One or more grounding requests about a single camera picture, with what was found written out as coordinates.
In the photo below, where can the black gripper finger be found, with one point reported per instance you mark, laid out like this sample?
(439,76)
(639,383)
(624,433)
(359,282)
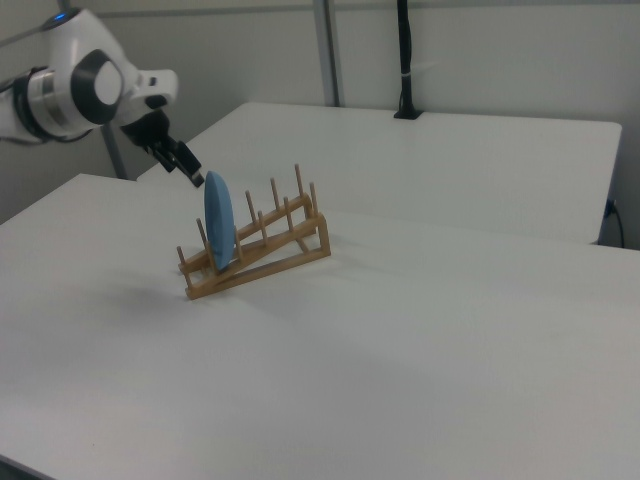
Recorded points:
(186,160)
(162,157)

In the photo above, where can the thin grey metal post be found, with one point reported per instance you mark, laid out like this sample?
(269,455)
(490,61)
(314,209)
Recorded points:
(114,150)

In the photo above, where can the blue round plastic plate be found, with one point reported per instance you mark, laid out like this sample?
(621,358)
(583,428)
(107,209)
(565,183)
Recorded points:
(220,225)

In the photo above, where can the wooden plate rack with pegs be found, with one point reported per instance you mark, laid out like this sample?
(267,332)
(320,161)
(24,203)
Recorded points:
(280,255)

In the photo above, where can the black camera pole with base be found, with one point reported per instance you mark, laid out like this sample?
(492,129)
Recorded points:
(406,60)

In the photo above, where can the grey metal partition post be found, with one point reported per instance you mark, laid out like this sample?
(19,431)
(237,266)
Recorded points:
(330,50)

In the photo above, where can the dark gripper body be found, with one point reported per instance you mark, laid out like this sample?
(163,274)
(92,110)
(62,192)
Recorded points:
(147,127)

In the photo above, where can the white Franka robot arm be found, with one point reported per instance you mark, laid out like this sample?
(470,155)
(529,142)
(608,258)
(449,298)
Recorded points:
(65,95)

